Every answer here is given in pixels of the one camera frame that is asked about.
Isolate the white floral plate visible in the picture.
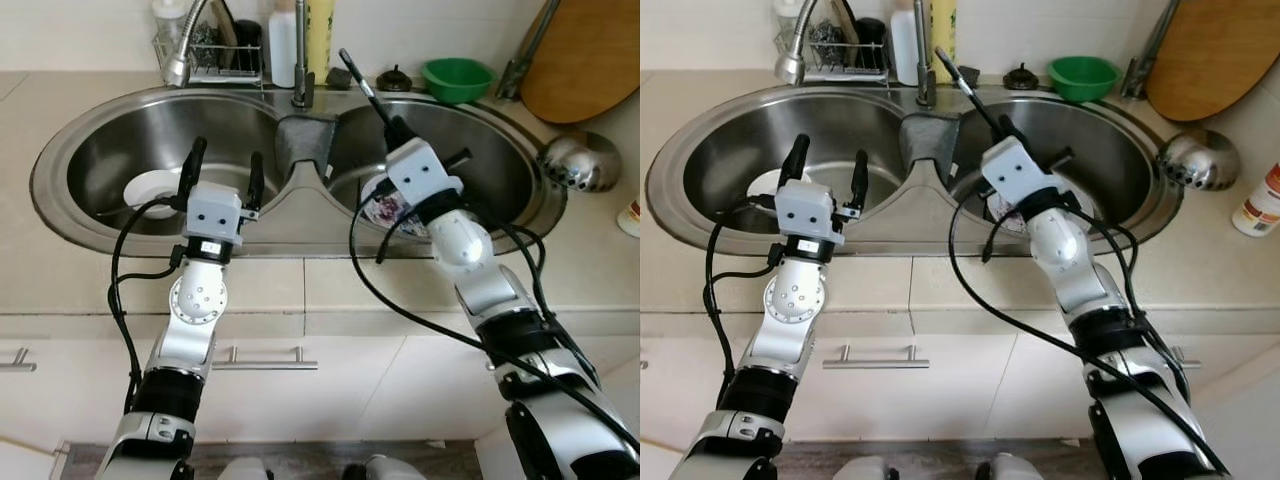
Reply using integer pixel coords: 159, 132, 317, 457
985, 190, 1031, 236
362, 180, 431, 241

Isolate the small white bowl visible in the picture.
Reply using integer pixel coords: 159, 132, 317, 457
745, 168, 791, 206
123, 168, 186, 219

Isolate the stainless steel double sink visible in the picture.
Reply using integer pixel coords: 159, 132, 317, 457
30, 85, 568, 259
645, 85, 1184, 259

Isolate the green plastic bowl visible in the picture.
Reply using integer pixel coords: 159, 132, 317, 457
1047, 55, 1121, 104
420, 57, 496, 106

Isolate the chrome flexible faucet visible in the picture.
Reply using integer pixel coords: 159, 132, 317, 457
775, 0, 939, 111
163, 0, 317, 111

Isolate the yellow bottle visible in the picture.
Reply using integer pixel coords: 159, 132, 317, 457
929, 0, 959, 86
306, 0, 336, 86

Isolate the round steel ladle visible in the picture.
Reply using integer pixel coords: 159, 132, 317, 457
1158, 130, 1241, 193
537, 130, 623, 194

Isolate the white plastic bottle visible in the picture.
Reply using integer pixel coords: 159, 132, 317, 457
890, 0, 921, 86
268, 0, 299, 89

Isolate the black container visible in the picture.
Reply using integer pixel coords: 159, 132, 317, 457
855, 18, 889, 71
232, 18, 263, 73

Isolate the clear jar white lid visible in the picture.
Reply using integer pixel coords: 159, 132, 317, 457
150, 0, 191, 46
773, 0, 811, 41

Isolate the wooden cutting board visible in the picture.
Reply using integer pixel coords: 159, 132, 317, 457
1145, 0, 1280, 123
520, 0, 641, 124

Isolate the grey left robot leg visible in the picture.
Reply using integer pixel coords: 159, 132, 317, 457
215, 455, 273, 480
832, 455, 886, 480

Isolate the grey robot leg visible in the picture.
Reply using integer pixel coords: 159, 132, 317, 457
343, 455, 431, 480
975, 453, 1046, 480
215, 455, 273, 480
832, 455, 886, 480

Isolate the grey right robot leg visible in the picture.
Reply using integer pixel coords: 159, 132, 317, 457
343, 455, 431, 480
975, 453, 1046, 480

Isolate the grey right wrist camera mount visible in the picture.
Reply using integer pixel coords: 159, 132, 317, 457
383, 140, 466, 206
980, 137, 1063, 201

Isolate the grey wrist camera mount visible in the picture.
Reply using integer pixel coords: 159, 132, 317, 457
383, 140, 466, 206
183, 182, 244, 263
980, 137, 1063, 201
775, 180, 844, 263

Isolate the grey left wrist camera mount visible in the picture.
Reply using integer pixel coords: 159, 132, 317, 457
183, 182, 244, 263
775, 180, 844, 263

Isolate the wire sink caddy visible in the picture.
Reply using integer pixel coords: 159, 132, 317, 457
155, 15, 266, 86
800, 15, 891, 83

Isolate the short black right arm cable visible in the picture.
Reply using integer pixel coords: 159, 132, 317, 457
374, 212, 426, 266
980, 210, 1026, 266

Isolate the short black arm cable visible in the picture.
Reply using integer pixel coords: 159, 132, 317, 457
980, 210, 1026, 266
112, 262, 186, 286
374, 212, 426, 266
707, 262, 781, 286

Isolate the short black left arm cable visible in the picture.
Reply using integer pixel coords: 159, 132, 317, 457
112, 262, 186, 286
707, 262, 781, 286

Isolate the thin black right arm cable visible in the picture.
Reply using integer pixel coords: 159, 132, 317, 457
1075, 212, 1196, 401
478, 215, 606, 391

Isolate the grey metal utensil handle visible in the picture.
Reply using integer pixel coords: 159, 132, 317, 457
1122, 0, 1186, 99
497, 0, 561, 101

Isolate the long black left arm cable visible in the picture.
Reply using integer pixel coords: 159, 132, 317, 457
703, 196, 783, 416
108, 196, 189, 416

